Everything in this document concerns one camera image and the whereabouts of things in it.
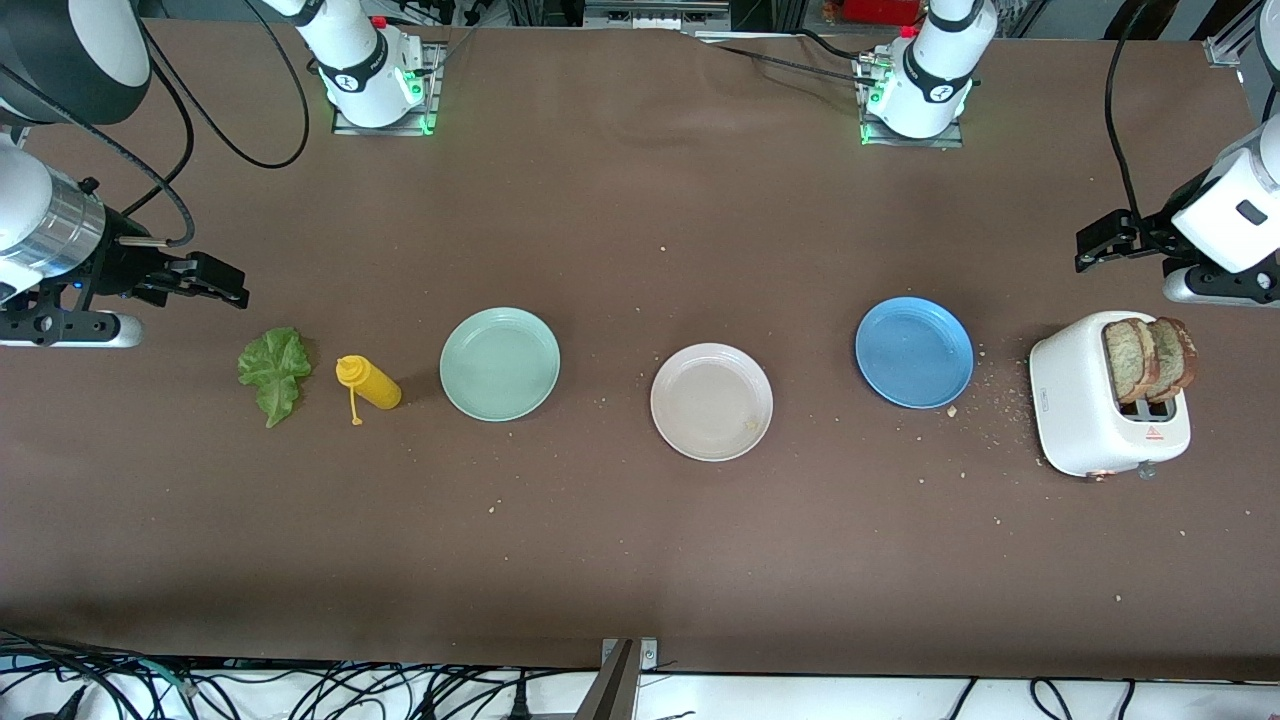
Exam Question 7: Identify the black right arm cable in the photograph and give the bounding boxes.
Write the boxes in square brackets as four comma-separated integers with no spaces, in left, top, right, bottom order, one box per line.
[0,0,311,249]

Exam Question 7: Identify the green lettuce leaf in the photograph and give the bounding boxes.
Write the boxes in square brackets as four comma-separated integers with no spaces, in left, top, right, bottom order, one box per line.
[237,327,314,430]

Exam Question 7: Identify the yellow mustard squeeze bottle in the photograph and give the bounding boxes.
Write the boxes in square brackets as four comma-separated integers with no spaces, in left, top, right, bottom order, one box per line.
[335,355,404,427]

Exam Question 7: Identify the brown-crusted bread slice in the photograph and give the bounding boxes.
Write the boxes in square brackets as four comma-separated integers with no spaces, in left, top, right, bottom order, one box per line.
[1147,317,1199,404]
[1103,318,1161,405]

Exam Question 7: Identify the tangled black cables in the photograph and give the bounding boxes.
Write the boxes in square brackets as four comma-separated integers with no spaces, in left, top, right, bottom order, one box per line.
[0,628,601,720]

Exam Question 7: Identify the grey aluminium bar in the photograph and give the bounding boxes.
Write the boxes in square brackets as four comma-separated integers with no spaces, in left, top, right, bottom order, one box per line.
[575,640,641,720]

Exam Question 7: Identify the pale green plate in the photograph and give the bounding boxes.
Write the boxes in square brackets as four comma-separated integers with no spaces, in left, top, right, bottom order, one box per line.
[440,307,562,423]

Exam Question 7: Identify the blue plate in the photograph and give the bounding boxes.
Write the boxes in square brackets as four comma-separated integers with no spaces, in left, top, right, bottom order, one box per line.
[855,296,975,410]

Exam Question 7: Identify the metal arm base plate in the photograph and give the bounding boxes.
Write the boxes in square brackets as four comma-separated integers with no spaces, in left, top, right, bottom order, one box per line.
[855,55,964,150]
[332,40,442,137]

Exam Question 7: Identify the red box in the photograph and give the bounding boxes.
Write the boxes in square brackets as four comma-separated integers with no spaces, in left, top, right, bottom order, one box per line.
[843,0,921,26]

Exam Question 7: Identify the aluminium frame profile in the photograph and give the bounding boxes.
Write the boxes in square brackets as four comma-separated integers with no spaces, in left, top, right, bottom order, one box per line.
[1205,0,1266,69]

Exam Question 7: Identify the silver metal bracket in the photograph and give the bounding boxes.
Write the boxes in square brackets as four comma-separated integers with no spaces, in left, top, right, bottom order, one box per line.
[602,638,660,673]

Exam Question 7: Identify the white two-slot toaster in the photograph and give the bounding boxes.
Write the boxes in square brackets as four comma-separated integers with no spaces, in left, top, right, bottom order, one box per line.
[1029,311,1194,480]

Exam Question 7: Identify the grey power strip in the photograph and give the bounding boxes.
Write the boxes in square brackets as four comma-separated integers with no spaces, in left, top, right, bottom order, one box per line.
[585,0,731,31]

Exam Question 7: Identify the beige plate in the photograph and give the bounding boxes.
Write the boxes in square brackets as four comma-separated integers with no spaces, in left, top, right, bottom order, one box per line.
[650,343,774,463]

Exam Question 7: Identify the brown table cover sheet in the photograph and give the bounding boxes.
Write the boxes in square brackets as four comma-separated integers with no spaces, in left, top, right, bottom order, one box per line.
[0,18,1280,683]

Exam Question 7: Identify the long black cable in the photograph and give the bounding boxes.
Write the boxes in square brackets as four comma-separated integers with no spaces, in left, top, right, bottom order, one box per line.
[700,38,886,86]

